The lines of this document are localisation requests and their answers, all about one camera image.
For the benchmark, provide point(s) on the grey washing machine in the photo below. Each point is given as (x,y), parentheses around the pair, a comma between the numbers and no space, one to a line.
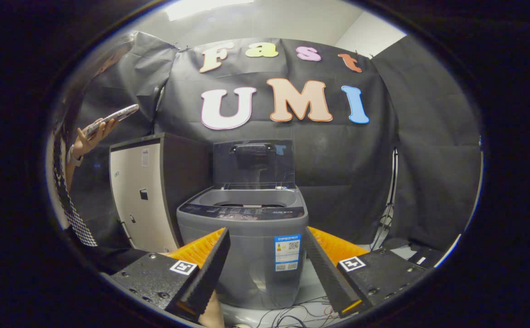
(255,273)

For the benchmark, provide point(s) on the black light stand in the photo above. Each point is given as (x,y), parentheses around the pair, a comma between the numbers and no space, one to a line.
(388,200)

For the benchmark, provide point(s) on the black box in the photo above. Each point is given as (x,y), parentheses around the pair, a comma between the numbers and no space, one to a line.
(424,257)

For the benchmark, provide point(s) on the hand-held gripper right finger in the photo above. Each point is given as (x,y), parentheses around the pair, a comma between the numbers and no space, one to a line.
(326,273)

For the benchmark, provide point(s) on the ceiling light panel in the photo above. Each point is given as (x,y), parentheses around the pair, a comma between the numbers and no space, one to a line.
(210,7)

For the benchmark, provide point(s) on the person's leg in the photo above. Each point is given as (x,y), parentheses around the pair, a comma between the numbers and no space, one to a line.
(212,314)

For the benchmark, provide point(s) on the white wristband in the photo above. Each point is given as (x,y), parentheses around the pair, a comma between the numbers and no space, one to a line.
(74,157)

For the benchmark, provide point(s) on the black backdrop cloth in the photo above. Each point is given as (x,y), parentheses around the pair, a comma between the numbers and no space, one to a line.
(337,155)

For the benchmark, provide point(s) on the dark washing machine lid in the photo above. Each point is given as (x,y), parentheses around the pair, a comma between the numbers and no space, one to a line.
(253,166)

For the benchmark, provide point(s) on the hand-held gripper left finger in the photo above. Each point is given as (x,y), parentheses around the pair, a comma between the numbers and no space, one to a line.
(210,273)

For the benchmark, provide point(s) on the person's checkered clothing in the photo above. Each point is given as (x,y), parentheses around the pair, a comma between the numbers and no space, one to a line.
(75,218)

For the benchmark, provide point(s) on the white and dark cabinet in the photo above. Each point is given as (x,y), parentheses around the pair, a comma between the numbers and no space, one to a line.
(137,214)

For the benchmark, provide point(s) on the silver smartphone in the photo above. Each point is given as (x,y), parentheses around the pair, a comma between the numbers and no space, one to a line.
(112,117)

